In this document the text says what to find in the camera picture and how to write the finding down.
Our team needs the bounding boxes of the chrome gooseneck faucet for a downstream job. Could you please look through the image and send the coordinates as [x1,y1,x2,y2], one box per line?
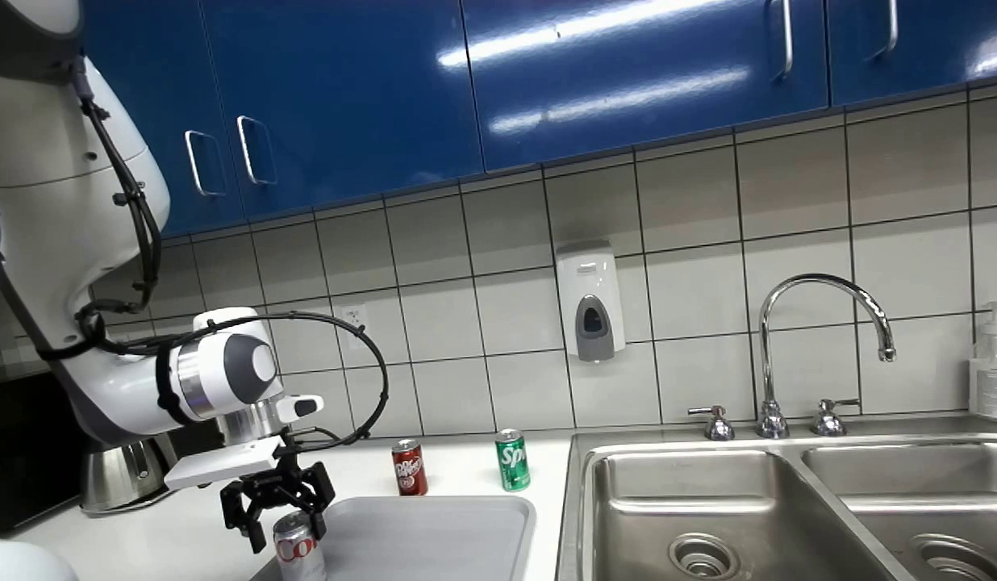
[755,271,896,438]

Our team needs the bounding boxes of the chrome faucet handle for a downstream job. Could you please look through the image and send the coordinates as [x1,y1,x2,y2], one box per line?
[811,397,860,437]
[690,405,737,443]

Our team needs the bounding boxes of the silver diet soda can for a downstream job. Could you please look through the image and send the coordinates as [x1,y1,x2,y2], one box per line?
[275,512,327,581]

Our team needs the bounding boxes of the right chrome faucet handle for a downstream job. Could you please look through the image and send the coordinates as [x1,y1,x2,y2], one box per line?
[811,397,860,437]

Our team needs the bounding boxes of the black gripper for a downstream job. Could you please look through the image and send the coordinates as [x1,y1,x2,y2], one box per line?
[219,453,334,554]

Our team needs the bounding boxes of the black coffee maker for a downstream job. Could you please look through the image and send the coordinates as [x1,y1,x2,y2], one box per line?
[0,364,200,543]

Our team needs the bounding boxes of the stainless steel double sink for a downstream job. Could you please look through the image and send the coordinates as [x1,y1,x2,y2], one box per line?
[556,434,997,581]

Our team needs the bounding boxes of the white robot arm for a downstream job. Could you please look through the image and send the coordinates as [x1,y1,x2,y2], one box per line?
[0,0,285,447]

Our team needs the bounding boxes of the green Sprite can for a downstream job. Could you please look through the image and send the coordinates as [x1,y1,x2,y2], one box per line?
[494,430,533,492]

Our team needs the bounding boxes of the left chrome faucet handle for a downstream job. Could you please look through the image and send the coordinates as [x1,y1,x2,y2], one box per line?
[690,405,737,443]

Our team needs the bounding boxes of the clear soap pump bottle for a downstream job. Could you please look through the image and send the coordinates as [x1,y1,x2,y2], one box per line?
[968,305,997,421]

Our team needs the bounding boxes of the red soda can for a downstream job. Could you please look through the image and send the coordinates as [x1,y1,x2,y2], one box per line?
[390,438,428,496]

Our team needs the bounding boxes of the grey plastic tray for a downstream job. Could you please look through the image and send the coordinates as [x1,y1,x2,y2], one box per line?
[319,496,534,581]

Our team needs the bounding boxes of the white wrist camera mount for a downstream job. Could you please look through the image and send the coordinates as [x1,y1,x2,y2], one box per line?
[166,437,285,492]

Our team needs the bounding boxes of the white wall soap dispenser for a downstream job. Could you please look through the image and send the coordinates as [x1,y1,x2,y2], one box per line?
[557,245,627,362]

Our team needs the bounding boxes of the blue upper cabinets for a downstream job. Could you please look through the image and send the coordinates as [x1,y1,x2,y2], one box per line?
[81,0,997,237]

